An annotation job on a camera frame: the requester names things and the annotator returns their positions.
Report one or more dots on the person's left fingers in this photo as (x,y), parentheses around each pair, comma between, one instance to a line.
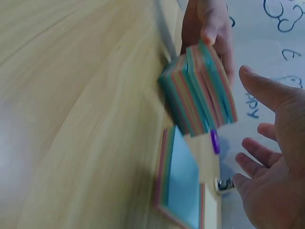
(209,31)

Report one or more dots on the person's right hand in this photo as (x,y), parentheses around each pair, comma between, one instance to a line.
(281,171)

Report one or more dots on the person's left hand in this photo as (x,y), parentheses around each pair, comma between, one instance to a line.
(214,21)

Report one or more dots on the thick multicoloured note paper block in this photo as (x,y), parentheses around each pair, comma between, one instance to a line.
(197,95)

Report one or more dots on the purple pen cap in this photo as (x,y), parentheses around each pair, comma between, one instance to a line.
(215,142)

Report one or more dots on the silver metal clamp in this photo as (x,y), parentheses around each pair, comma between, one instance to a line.
(224,184)

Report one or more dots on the thin multicoloured note paper block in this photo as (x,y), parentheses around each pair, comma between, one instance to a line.
(181,181)

